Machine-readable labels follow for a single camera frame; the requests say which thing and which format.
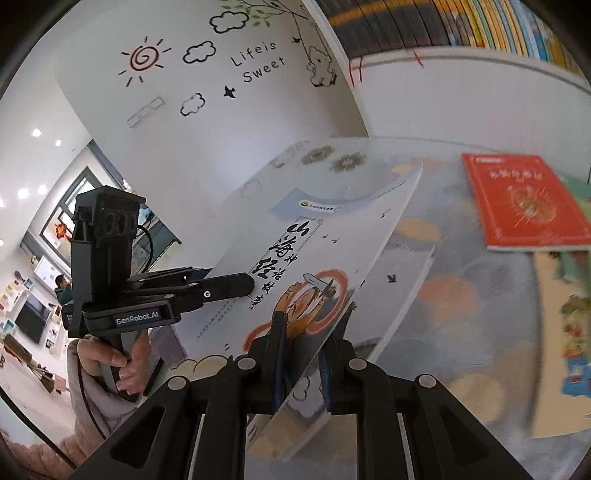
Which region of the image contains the white bookshelf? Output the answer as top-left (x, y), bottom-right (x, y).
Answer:
top-left (314, 0), bottom-right (591, 185)

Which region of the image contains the person's left forearm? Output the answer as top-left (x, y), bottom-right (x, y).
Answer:
top-left (0, 342), bottom-right (153, 480)

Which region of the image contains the person's left hand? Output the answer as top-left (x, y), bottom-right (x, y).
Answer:
top-left (76, 330), bottom-right (155, 403)

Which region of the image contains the tree branch wall sticker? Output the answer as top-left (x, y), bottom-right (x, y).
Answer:
top-left (221, 0), bottom-right (309, 29)

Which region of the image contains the interior glass window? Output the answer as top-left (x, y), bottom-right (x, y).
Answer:
top-left (41, 166), bottom-right (182, 268)

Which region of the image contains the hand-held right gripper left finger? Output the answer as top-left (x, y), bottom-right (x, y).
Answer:
top-left (69, 311), bottom-right (291, 480)

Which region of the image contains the white book with orange figure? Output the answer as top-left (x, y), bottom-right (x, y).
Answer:
top-left (168, 162), bottom-right (424, 457)

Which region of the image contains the bear wall sticker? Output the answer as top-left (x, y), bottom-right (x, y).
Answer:
top-left (291, 14), bottom-right (341, 88)

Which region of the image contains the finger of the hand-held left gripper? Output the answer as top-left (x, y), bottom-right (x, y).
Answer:
top-left (139, 272), bottom-right (256, 315)
top-left (128, 266), bottom-right (212, 290)

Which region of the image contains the black lettering wall sticker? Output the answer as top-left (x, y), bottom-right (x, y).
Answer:
top-left (229, 41), bottom-right (287, 85)

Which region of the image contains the ginkgo patterned tablecloth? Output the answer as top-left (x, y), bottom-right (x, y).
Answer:
top-left (203, 136), bottom-right (591, 480)

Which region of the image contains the beige illustrated book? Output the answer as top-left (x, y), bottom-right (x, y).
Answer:
top-left (531, 249), bottom-right (591, 439)

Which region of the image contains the red sun wall sticker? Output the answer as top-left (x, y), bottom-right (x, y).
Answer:
top-left (117, 37), bottom-right (172, 88)

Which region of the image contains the white thin book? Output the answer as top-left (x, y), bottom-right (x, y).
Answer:
top-left (355, 222), bottom-right (437, 363)

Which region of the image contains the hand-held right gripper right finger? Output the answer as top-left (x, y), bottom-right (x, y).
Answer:
top-left (321, 336), bottom-right (532, 480)

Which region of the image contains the row of colourful shelved books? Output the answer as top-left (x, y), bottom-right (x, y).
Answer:
top-left (318, 0), bottom-right (591, 77)

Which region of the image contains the cloud wall sticker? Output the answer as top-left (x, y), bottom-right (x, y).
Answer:
top-left (179, 93), bottom-right (207, 117)
top-left (182, 41), bottom-right (218, 64)
top-left (210, 9), bottom-right (249, 34)

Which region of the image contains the red book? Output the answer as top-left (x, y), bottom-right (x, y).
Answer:
top-left (462, 154), bottom-right (591, 252)

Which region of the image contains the black television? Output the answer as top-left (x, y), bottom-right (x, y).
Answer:
top-left (14, 295), bottom-right (52, 343)

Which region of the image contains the wall switch panel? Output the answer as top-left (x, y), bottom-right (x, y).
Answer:
top-left (126, 96), bottom-right (165, 129)

